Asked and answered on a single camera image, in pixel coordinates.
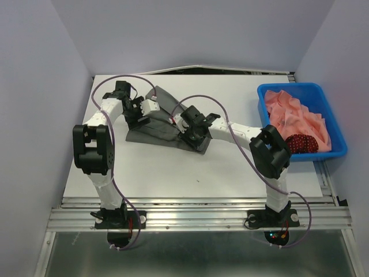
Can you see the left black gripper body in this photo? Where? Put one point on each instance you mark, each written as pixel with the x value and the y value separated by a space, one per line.
pixel 134 113

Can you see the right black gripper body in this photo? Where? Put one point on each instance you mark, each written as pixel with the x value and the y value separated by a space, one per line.
pixel 191 137

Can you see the grey pleated skirt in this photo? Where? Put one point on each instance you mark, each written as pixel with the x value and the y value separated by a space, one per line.
pixel 159 131

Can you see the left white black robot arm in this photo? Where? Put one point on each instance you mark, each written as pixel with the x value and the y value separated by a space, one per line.
pixel 94 154

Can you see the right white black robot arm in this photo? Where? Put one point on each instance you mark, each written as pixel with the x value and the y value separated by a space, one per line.
pixel 270 157

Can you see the pink skirt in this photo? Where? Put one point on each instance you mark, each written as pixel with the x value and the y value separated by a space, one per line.
pixel 290 117

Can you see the red polka dot skirt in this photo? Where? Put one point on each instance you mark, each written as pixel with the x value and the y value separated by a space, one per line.
pixel 302 144

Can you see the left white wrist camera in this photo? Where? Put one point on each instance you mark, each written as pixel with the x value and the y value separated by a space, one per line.
pixel 149 106

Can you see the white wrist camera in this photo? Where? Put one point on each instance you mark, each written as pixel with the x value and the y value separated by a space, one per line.
pixel 176 120
pixel 149 106

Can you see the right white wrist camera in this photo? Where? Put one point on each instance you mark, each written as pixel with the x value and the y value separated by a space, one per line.
pixel 176 120

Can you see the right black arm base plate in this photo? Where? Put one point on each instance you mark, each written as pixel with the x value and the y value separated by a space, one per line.
pixel 261 218

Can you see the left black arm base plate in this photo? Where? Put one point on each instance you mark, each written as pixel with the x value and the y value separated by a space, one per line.
pixel 132 222

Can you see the aluminium frame rail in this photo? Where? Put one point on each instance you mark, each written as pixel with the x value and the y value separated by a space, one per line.
pixel 199 214

